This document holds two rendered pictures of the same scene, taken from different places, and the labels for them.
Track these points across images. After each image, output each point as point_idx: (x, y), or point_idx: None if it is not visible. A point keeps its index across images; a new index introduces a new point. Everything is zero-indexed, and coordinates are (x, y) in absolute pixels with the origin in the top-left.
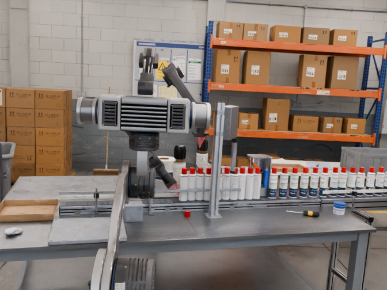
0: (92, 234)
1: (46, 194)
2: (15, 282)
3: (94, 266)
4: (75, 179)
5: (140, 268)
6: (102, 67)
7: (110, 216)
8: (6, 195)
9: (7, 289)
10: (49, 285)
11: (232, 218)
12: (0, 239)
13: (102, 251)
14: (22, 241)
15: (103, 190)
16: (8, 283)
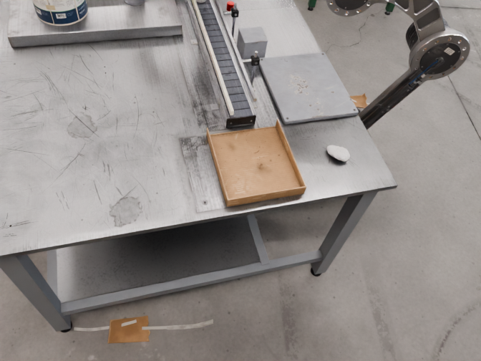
0: (325, 78)
1: (141, 165)
2: (155, 291)
3: (467, 39)
4: (21, 141)
5: (445, 21)
6: None
7: (439, 7)
8: (157, 226)
9: (89, 352)
10: (167, 241)
11: None
12: (356, 162)
13: (452, 31)
14: (355, 140)
15: (235, 52)
16: (68, 359)
